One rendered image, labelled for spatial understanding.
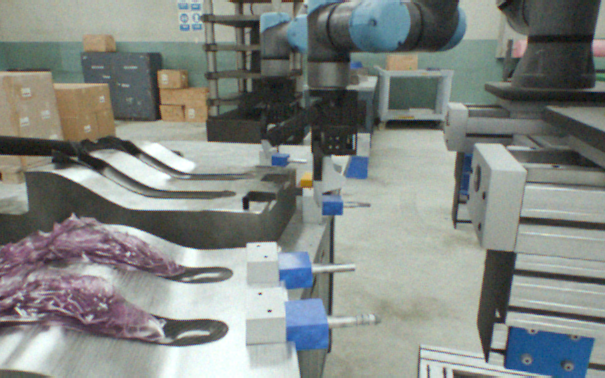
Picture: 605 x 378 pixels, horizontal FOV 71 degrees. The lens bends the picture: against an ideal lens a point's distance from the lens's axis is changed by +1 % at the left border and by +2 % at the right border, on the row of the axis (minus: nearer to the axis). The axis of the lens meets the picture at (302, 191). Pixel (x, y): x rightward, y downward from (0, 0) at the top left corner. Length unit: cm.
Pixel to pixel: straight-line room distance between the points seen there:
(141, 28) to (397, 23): 769
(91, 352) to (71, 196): 38
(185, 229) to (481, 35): 681
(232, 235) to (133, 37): 776
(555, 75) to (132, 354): 86
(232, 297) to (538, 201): 33
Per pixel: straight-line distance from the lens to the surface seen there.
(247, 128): 477
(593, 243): 52
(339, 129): 75
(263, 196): 70
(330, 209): 80
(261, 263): 49
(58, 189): 75
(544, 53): 99
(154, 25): 812
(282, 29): 111
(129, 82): 781
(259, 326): 40
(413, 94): 717
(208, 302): 47
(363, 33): 64
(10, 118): 451
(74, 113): 529
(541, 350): 62
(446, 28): 75
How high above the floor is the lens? 110
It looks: 18 degrees down
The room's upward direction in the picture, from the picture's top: straight up
